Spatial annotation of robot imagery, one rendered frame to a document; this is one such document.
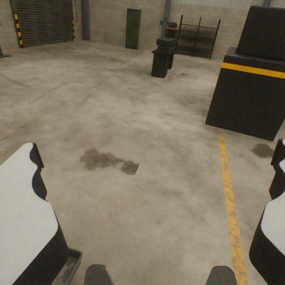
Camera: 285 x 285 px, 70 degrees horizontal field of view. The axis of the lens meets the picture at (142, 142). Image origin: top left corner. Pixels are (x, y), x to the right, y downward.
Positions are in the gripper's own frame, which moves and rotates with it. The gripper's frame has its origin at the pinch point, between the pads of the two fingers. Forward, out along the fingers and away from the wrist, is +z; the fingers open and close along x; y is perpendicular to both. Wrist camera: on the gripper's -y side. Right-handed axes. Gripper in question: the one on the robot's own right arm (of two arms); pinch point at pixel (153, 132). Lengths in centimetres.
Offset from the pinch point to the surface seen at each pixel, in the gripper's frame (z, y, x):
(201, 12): 1286, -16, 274
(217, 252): 89, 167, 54
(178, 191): 157, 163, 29
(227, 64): 340, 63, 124
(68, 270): 40, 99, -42
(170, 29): 777, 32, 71
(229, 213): 132, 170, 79
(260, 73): 321, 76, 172
